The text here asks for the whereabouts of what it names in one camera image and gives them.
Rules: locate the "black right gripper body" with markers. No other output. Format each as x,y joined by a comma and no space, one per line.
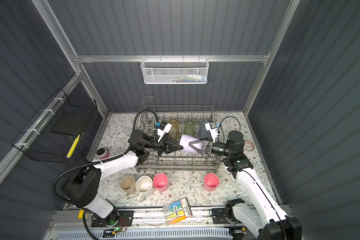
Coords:
209,148

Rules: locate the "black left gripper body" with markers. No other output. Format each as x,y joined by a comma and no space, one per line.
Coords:
160,149

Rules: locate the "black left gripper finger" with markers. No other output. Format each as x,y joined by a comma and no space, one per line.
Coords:
164,138
171,148

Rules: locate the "yellow glass tumbler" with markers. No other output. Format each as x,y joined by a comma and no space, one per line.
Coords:
175,129

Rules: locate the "blue plastic tumbler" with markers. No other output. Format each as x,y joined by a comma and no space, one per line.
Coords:
203,133

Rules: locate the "purple cup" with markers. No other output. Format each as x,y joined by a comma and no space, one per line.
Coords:
184,141

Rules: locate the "green glass tumbler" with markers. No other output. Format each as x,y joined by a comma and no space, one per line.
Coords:
189,129

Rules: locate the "pink cup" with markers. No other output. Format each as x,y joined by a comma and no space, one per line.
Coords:
211,182
161,182

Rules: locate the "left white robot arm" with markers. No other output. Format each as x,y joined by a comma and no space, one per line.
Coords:
81,186

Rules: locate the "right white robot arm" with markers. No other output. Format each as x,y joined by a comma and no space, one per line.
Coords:
268,221

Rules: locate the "white mug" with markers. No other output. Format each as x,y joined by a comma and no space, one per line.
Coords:
144,187

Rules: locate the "beige cup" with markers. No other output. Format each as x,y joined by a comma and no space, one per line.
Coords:
128,184

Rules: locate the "pink tape roll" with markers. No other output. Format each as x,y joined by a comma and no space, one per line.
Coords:
102,153

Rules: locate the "highlighter marker pack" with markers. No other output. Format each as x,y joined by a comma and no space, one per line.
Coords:
177,211

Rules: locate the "yellow highlighter in basket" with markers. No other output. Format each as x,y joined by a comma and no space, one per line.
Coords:
73,147

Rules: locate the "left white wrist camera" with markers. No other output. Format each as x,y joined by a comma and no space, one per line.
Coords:
163,128

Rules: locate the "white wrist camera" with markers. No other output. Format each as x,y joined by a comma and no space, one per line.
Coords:
163,128
213,128

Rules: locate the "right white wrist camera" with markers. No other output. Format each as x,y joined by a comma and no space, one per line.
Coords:
213,128

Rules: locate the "white mesh wall basket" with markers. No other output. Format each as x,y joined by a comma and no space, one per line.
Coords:
174,73

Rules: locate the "yellow marker on rail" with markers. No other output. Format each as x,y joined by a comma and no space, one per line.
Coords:
81,213

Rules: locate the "black wire wall basket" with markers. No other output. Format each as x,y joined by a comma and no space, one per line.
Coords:
51,135

